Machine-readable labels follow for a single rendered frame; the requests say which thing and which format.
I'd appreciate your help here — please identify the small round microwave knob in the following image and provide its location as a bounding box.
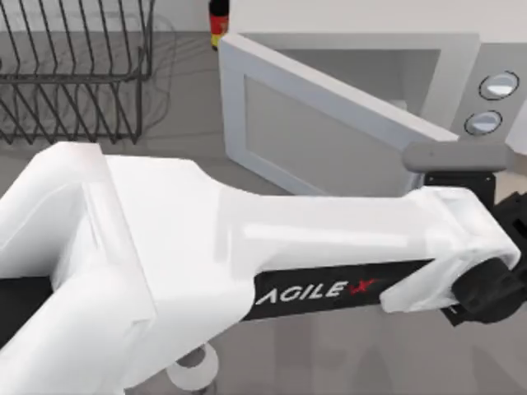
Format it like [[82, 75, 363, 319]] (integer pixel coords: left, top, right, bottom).
[[464, 109, 504, 136]]

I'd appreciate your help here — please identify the large round microwave knob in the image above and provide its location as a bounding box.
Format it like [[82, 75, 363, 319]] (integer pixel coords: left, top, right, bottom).
[[478, 70, 520, 100]]

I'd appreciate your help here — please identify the pale microwave oven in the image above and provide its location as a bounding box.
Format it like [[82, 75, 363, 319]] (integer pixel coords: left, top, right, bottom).
[[224, 31, 527, 158]]

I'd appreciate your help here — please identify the pale microwave door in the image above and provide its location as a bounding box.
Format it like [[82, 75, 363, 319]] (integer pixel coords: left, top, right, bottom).
[[217, 34, 460, 197]]

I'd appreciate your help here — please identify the white cylindrical cup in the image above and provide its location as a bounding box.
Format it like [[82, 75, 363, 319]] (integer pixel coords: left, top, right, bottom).
[[166, 340, 220, 391]]

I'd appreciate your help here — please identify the dark bottle with red label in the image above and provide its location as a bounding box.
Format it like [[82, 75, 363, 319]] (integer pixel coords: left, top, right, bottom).
[[208, 0, 231, 52]]

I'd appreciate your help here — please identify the dark wire dish rack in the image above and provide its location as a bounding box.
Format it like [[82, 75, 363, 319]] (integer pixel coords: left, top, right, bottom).
[[0, 0, 156, 146]]

